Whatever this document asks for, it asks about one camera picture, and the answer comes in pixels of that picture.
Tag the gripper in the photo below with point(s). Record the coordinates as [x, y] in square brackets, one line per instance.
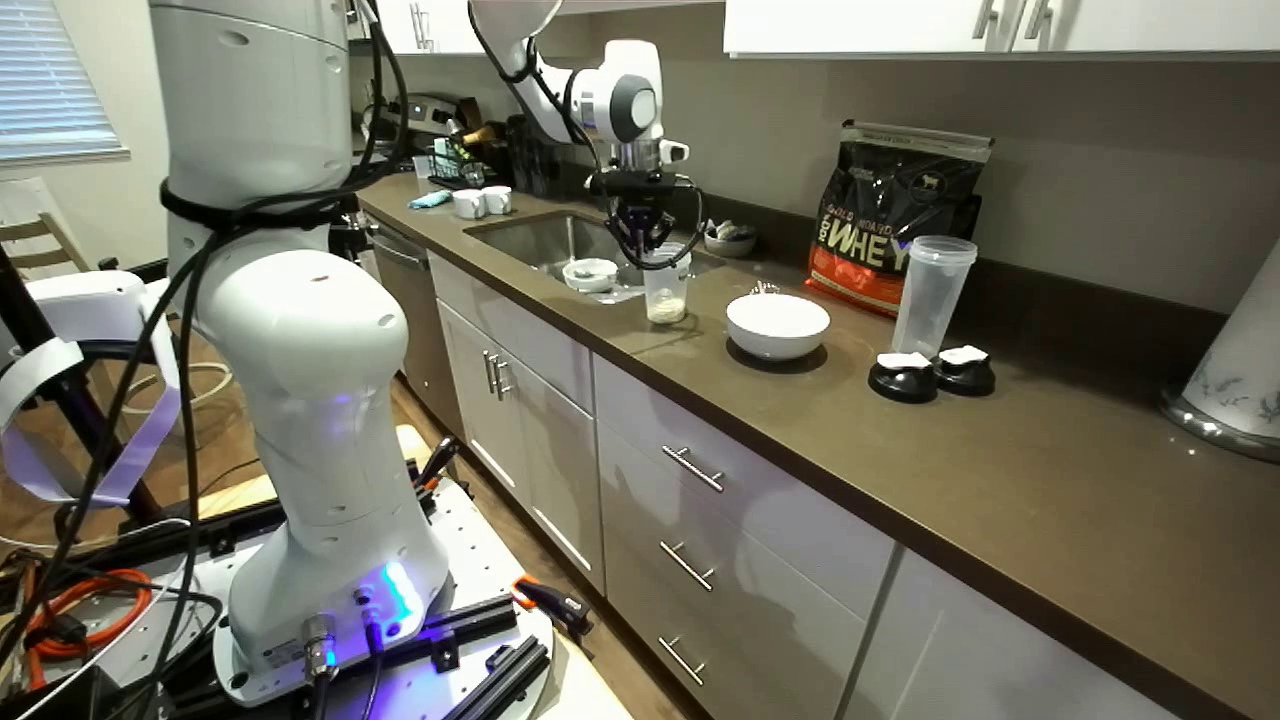
[640, 201]

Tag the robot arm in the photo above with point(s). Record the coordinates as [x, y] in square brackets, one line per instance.
[300, 330]

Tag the small clear bottle with powder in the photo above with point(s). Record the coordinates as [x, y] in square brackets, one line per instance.
[666, 295]

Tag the tall clear shaker bottle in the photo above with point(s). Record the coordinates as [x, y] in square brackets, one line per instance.
[930, 300]

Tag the small white bowl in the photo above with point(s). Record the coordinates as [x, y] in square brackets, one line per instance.
[590, 274]

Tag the small dish with sponge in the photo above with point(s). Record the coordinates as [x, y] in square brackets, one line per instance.
[730, 241]

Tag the steel sink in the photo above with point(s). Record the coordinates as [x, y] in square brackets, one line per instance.
[540, 240]

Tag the dark bottles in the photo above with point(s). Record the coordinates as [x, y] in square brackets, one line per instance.
[528, 155]

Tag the white mug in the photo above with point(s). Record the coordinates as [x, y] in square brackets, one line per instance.
[468, 204]
[497, 199]

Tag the dish rack with utensils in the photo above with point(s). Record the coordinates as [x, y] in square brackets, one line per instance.
[458, 158]

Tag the blue cloth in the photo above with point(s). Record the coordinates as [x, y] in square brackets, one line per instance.
[430, 200]

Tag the black protein powder bag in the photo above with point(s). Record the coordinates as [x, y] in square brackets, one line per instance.
[885, 220]

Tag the dishwasher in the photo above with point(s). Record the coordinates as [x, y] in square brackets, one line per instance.
[415, 320]

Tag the silver kitchen appliance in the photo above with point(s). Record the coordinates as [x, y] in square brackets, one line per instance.
[420, 118]

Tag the white cabinet door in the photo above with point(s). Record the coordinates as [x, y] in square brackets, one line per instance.
[470, 410]
[560, 480]
[960, 660]

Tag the black lid with white top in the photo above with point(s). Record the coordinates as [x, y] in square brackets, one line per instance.
[965, 372]
[902, 378]

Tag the orange and black clamp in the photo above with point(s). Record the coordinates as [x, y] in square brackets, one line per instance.
[555, 602]
[438, 462]

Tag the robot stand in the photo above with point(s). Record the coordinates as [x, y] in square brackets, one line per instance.
[470, 560]

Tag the white headset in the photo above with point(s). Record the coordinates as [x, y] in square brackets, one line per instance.
[90, 310]

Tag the wooden chair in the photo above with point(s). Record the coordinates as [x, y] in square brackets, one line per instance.
[35, 240]

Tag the window blind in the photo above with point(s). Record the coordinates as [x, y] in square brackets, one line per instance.
[50, 80]

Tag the paper towel roll on holder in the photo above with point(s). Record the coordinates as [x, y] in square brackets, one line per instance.
[1240, 370]

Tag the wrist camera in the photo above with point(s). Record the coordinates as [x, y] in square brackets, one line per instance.
[630, 182]

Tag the white wall cabinet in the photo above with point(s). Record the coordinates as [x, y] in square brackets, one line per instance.
[440, 25]
[900, 25]

